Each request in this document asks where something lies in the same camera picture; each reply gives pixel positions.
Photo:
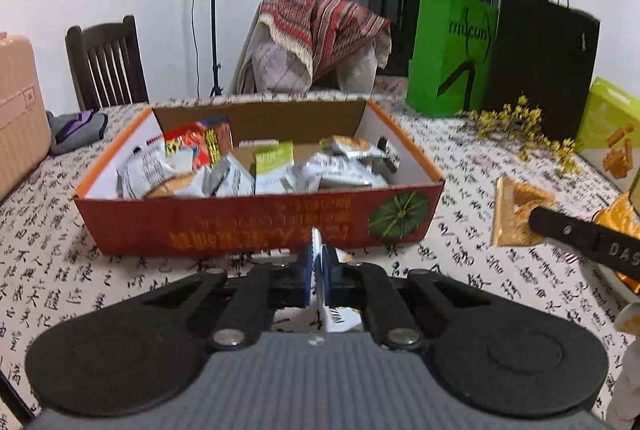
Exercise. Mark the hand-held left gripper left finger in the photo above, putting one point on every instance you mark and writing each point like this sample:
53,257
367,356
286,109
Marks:
306,280

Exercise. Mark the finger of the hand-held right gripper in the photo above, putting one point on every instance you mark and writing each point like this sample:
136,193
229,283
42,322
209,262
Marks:
560,225

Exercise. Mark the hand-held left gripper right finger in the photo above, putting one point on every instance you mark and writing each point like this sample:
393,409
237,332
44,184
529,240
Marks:
330,280

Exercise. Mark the white snack packet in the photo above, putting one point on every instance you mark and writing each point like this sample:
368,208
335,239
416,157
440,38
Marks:
341,317

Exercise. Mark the golden biscuit snack packet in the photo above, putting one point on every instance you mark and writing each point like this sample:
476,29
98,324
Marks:
517,215

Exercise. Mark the orange pumpkin print cardboard box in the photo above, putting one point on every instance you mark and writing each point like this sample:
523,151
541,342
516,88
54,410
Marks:
250,222

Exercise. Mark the pile of snack packets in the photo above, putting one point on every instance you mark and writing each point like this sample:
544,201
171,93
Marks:
250,175

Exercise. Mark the yellow snack packet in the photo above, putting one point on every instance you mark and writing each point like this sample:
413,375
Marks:
622,215

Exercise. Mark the yellow green snack box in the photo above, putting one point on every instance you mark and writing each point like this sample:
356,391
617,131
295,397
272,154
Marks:
610,134

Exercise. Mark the yellow flower branch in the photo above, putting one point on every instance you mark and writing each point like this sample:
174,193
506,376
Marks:
520,124

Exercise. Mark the white cloth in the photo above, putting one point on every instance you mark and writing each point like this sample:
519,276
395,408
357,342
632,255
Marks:
625,400

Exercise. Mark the black paper bag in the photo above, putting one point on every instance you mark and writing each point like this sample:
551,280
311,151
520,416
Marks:
540,69

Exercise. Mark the green paper bag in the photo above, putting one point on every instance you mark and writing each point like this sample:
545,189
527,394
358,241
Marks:
445,59

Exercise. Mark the beige cloth covered chair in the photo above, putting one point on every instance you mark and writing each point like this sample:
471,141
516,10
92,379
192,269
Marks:
275,64

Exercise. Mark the red patterned cloth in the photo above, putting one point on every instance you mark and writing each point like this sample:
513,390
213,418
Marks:
325,29

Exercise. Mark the calligraphy printed tablecloth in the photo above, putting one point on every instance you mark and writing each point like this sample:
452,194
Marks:
50,260

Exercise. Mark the grey purple cloth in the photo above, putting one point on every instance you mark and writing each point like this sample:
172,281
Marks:
75,129

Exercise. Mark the studio light on stand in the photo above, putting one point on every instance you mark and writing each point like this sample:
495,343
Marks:
215,9

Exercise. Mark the dark wooden chair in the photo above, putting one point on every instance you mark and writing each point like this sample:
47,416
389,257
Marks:
107,69

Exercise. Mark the pink suitcase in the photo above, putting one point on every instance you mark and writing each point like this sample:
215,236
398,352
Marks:
20,109

